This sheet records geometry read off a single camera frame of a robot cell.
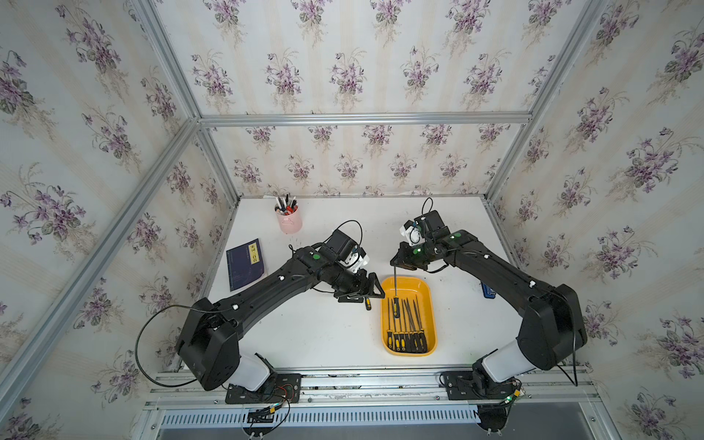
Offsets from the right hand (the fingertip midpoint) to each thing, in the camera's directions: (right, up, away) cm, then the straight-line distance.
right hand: (393, 262), depth 83 cm
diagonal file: (-1, -23, -3) cm, 23 cm away
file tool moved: (+8, -22, -3) cm, 24 cm away
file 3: (+1, -23, -3) cm, 24 cm away
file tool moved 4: (+4, -20, +1) cm, 21 cm away
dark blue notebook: (-52, -2, +15) cm, 54 cm away
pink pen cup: (-37, +12, +21) cm, 44 cm away
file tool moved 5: (+3, -24, -3) cm, 24 cm away
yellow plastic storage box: (+6, -9, +7) cm, 13 cm away
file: (0, -11, -8) cm, 13 cm away
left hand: (-6, -8, -10) cm, 14 cm away
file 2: (+6, -22, -2) cm, 23 cm away
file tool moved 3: (+5, -21, 0) cm, 22 cm away
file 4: (0, -21, 0) cm, 21 cm away
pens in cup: (-38, +18, +21) cm, 47 cm away
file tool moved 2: (+7, -20, +1) cm, 21 cm away
